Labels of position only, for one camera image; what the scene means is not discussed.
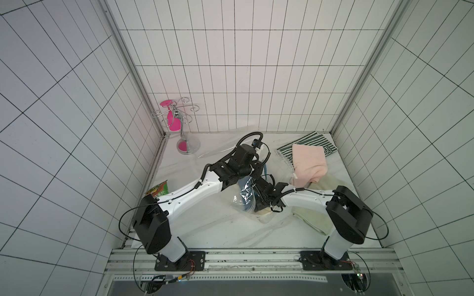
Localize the blue and cream towel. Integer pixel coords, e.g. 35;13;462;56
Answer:
233;176;271;217

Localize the clear plastic vacuum bag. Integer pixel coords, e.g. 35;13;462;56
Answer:
162;131;297;241

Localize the pink towel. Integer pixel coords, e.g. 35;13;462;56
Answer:
292;144;328;187

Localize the light green towel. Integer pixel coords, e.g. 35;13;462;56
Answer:
292;173;355;236

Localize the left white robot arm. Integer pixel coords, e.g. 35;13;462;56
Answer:
132;140;262;262

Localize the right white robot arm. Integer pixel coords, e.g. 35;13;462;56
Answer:
253;178;374;261

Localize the green striped Doraemon towel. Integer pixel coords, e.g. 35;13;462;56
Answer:
277;131;338;165

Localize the chrome cup holder stand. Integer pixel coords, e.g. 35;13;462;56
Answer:
151;97;201;155

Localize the pink plastic cup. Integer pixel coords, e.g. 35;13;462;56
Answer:
160;99;181;132

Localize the colourful snack packet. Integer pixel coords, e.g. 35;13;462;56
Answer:
145;180;169;198

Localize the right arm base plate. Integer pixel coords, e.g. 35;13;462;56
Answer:
298;250;353;271

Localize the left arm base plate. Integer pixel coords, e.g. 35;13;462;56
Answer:
154;251;206;272

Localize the aluminium mounting rail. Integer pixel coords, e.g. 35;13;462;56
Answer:
105;248;403;276

